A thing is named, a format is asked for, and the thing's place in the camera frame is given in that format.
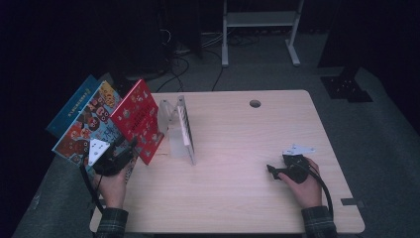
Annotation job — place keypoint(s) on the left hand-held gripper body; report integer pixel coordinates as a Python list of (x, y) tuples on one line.
[(110, 163)]

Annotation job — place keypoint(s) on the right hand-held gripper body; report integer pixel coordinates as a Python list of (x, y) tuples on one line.
[(297, 168)]

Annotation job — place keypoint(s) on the red picture book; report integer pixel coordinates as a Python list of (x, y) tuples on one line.
[(138, 119)]

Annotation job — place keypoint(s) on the colourful animals picture book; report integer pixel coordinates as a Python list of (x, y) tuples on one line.
[(85, 129)]

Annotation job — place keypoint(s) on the white expandable book rack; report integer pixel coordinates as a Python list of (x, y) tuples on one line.
[(175, 145)]

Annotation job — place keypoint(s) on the white caterpillar picture book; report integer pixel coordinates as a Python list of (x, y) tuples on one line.
[(186, 132)]

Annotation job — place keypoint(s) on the blue monster picture book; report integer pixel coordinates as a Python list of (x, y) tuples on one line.
[(71, 107)]

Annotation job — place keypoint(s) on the person's left hand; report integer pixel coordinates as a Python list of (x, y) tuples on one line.
[(112, 191)]

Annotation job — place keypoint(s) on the person's right hand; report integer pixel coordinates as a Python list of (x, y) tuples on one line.
[(308, 195)]

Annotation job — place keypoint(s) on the black stand foot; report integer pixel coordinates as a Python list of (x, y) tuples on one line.
[(124, 85)]

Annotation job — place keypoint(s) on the black tape strip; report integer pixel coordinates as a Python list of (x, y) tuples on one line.
[(351, 202)]

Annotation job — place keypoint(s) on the black stand base plate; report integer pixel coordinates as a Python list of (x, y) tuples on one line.
[(346, 87)]

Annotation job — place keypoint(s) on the white metal stand frame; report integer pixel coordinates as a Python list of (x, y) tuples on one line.
[(261, 18)]

